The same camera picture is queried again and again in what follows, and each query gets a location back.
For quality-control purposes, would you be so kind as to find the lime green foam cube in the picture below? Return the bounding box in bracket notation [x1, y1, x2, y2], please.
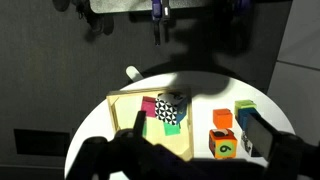
[234, 100, 257, 116]

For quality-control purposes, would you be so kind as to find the purple clamp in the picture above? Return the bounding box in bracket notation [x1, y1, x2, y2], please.
[151, 0, 171, 46]

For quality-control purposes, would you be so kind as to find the orange foam cube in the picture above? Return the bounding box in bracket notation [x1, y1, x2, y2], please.
[213, 109, 232, 129]

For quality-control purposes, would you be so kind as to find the black white patterned plush cube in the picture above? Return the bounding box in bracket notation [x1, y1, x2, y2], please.
[155, 93, 188, 126]

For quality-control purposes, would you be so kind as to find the blue foam cube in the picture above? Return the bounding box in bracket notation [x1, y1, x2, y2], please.
[237, 108, 259, 130]

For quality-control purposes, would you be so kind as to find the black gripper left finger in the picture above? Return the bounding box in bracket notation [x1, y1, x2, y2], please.
[133, 111, 146, 137]

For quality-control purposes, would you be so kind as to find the magenta foam cube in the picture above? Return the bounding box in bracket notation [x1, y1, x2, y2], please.
[141, 96, 156, 118]

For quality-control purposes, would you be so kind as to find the white table leg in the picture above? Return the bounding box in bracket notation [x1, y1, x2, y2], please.
[126, 66, 143, 82]

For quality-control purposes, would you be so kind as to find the wooden tray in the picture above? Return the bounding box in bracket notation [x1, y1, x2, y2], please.
[106, 87, 194, 161]

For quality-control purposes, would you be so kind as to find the orange plush number cube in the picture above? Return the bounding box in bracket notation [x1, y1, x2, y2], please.
[209, 129, 237, 159]

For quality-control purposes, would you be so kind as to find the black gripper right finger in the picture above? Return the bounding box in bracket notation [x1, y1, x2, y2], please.
[245, 113, 280, 160]

